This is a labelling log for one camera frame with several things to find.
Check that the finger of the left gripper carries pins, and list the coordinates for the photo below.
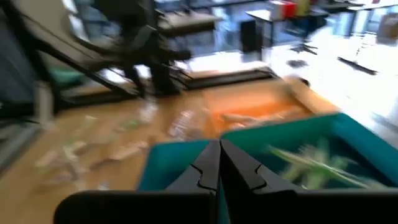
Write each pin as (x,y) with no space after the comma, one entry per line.
(135,77)
(166,77)

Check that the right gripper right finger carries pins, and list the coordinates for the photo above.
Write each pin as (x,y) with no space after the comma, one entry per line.
(311,208)

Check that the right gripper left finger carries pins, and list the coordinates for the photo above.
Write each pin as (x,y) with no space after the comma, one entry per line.
(140,208)

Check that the red toothbrush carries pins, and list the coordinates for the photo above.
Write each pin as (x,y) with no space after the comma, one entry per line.
(264,119)

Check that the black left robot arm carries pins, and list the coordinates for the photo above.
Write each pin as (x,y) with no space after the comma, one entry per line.
(136,18)

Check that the blue wrapped toothbrush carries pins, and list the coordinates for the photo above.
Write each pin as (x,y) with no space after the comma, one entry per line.
(183,124)

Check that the small teal plastic bin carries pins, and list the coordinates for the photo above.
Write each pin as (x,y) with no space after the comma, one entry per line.
(168,165)

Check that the large teal plastic bin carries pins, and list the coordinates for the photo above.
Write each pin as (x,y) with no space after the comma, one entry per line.
(280,130)

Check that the orange plastic bin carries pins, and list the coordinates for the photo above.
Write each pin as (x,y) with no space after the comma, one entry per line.
(264,99)

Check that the black table clamp knob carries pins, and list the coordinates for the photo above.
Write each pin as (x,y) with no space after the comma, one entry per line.
(304,82)

